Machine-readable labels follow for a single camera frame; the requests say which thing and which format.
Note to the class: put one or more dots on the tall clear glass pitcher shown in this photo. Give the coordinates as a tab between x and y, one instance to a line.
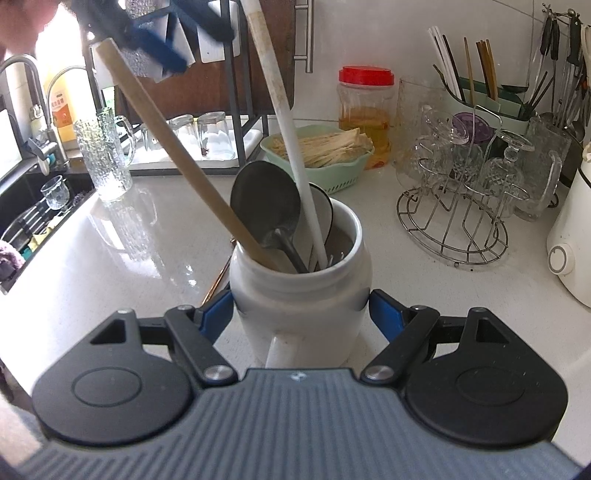
415	120

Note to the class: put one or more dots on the purple glass cup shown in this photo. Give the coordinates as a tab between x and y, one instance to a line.
471	129

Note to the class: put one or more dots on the purple scrub cloth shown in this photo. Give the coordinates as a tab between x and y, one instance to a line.
9	263

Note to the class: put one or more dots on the tall textured glass jug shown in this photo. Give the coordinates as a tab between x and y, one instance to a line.
545	166

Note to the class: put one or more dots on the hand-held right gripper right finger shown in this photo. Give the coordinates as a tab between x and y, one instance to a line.
385	307

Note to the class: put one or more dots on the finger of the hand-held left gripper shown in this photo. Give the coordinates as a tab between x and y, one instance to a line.
157	53
207	21

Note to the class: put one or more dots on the white ceramic mug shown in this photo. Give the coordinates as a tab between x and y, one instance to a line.
300	304

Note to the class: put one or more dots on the red-lidded plastic jar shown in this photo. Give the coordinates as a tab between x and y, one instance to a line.
364	106

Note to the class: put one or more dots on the dried bean curd sticks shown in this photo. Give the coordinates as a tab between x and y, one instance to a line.
337	147

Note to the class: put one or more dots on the person's left hand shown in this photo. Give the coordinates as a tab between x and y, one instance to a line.
23	21

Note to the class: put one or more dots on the copper spoon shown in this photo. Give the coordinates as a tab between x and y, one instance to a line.
217	281

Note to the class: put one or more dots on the bunch of chopsticks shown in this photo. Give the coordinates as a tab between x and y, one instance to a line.
489	69

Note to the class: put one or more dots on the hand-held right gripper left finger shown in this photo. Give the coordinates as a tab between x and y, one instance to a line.
217	310

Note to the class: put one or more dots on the white plastic box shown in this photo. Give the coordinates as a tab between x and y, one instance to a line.
214	50
104	69
178	32

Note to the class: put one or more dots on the hanging kitchen utensils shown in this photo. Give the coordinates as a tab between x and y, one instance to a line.
554	50

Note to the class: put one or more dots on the upturned glasses on tray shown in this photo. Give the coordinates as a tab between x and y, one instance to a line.
251	138

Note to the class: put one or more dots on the white electric cooker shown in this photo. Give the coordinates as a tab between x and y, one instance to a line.
577	258

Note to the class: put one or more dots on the textured glass beer mug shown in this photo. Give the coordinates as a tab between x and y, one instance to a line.
104	161

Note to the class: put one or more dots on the grey metal spoon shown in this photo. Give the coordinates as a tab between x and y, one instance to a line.
263	198

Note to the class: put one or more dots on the pull-down kitchen faucet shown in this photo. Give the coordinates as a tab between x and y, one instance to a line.
27	62

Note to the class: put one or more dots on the metal utensil hanger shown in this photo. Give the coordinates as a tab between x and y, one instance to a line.
563	14

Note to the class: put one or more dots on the clear glass tumbler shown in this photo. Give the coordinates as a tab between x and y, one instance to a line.
150	141
184	136
217	136

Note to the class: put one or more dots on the yellow plastic bottle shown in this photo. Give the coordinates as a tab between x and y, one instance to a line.
67	113

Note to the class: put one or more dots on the bubble-textured clear sheet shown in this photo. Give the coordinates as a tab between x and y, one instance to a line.
138	9

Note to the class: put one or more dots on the green plastic basket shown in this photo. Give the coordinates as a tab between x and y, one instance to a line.
341	181

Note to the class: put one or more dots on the clear glass goblet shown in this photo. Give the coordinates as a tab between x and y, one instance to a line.
445	147
505	170

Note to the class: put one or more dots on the small patterned glass cup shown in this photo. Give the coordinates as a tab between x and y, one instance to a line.
54	194

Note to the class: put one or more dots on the slim curved faucet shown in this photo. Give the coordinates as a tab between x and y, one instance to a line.
60	76

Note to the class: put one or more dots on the wooden cutting board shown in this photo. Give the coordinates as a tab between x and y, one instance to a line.
221	92

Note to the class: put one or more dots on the black metal shelf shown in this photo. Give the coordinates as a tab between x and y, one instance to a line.
242	138

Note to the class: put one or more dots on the black kitchen sink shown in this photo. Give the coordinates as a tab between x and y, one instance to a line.
32	221

